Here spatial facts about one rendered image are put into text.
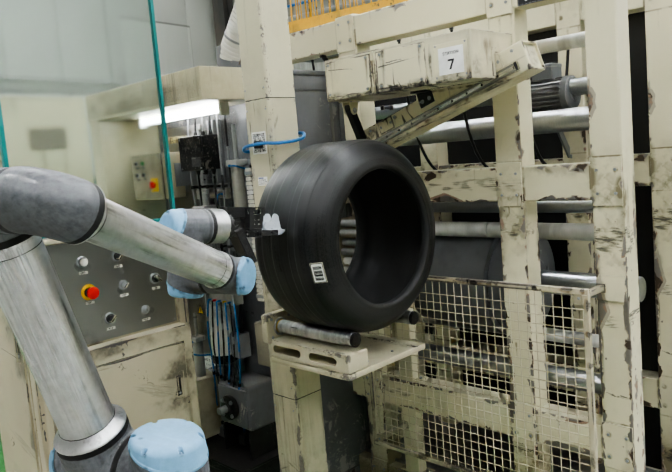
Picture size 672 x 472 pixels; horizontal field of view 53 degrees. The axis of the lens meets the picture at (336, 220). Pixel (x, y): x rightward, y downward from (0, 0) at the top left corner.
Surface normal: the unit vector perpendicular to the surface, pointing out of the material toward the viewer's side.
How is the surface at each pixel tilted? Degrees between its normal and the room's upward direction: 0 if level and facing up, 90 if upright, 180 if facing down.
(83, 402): 100
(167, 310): 90
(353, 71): 90
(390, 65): 90
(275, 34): 90
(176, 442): 6
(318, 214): 74
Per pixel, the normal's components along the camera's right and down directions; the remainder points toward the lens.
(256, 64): -0.70, 0.13
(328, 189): 0.03, -0.36
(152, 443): 0.00, -0.99
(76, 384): 0.60, 0.21
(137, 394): 0.71, 0.01
